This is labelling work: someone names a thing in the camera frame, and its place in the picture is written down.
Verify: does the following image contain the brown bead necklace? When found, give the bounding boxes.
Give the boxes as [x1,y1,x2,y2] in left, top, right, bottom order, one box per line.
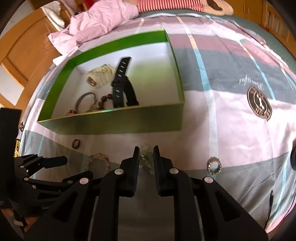
[90,93,114,112]

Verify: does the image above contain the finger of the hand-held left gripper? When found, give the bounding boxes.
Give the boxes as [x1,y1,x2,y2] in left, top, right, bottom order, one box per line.
[23,171,94,195]
[14,154,68,179]

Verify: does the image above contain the cream watch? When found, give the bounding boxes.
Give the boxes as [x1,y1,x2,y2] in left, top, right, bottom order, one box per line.
[86,65,117,88]

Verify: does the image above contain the plaid printed bed sheet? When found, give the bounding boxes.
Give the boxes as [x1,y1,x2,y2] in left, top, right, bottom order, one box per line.
[17,11,296,241]

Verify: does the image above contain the striped plush toy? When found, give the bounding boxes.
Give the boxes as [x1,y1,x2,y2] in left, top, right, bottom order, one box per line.
[135,0,234,16]

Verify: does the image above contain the black watch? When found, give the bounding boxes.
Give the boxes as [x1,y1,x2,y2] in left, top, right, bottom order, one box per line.
[111,57,140,108]

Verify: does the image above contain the pink bead bracelet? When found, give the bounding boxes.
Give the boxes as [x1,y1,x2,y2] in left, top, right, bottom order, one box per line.
[89,153,111,172]

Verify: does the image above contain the pale bead bracelet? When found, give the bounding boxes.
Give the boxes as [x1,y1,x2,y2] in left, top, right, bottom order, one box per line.
[139,144,155,173]

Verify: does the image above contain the wooden cabinet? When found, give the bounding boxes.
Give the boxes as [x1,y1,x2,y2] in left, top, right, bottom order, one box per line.
[233,0,295,43]

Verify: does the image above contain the silver bangle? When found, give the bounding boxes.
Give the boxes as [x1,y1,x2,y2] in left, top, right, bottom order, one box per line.
[76,92,96,113]

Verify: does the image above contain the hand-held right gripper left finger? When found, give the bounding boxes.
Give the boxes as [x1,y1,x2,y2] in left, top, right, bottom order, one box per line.
[24,146,141,241]

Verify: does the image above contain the black cable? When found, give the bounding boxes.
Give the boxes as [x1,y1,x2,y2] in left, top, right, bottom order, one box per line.
[264,190,275,230]

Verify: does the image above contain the white cloth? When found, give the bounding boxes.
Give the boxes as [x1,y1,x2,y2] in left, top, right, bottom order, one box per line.
[42,1,65,29]

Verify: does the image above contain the wooden bed frame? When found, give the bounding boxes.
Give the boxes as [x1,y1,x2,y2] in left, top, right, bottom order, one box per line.
[13,56,60,112]

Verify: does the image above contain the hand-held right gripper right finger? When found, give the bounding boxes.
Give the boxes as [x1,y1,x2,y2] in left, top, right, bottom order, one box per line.
[153,146,270,241]

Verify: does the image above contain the pink quilt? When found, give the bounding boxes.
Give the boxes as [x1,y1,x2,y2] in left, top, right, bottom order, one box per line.
[47,0,139,56]

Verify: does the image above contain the green cardboard box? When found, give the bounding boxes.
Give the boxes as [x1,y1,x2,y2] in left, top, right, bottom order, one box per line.
[37,29,185,135]

